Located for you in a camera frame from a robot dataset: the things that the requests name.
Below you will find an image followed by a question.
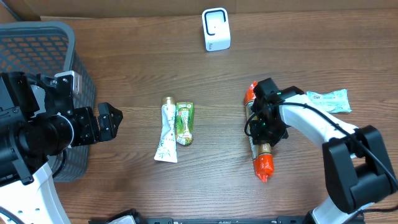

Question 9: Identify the orange spaghetti packet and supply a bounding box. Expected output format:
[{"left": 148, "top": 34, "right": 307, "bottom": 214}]
[{"left": 244, "top": 81, "right": 274, "bottom": 183}]

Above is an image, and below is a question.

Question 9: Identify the white tube with gold cap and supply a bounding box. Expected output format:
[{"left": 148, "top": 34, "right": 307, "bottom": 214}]
[{"left": 154, "top": 96, "right": 177, "bottom": 163}]

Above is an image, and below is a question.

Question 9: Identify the teal packet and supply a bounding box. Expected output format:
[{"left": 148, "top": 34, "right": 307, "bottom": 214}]
[{"left": 307, "top": 89, "right": 352, "bottom": 113}]

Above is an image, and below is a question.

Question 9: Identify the green snack packet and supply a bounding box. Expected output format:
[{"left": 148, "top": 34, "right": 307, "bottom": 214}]
[{"left": 175, "top": 102, "right": 194, "bottom": 146}]

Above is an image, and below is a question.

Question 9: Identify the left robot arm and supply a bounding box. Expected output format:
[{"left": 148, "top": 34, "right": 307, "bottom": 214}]
[{"left": 1, "top": 70, "right": 123, "bottom": 223}]

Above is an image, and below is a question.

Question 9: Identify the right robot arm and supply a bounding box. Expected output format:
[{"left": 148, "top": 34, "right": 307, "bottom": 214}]
[{"left": 244, "top": 78, "right": 397, "bottom": 223}]

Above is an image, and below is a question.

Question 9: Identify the white barcode scanner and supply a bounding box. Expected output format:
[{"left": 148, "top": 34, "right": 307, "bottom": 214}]
[{"left": 201, "top": 7, "right": 231, "bottom": 52}]

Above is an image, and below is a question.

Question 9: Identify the grey plastic shopping basket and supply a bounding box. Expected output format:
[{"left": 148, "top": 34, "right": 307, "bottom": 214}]
[{"left": 1, "top": 22, "right": 96, "bottom": 182}]

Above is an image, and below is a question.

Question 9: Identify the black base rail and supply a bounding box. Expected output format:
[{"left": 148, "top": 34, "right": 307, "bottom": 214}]
[{"left": 88, "top": 208, "right": 316, "bottom": 224}]

